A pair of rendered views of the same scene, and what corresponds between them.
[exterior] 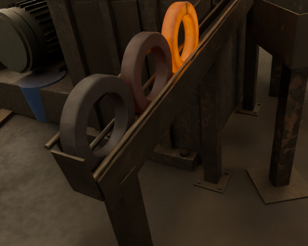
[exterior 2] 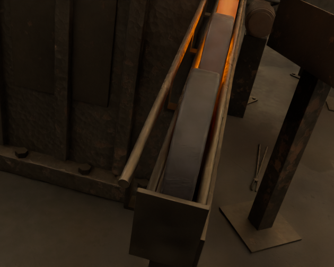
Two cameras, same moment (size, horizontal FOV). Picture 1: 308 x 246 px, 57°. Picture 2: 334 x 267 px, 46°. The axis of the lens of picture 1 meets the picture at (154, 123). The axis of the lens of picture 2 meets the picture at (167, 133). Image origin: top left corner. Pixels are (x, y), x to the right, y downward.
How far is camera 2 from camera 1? 0.33 m
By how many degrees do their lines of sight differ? 24
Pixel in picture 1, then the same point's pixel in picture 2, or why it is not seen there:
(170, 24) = (230, 8)
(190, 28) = not seen: hidden behind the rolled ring
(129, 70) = (216, 68)
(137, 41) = (224, 27)
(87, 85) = (210, 86)
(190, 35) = not seen: hidden behind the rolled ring
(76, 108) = (205, 122)
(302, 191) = (287, 234)
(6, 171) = not seen: outside the picture
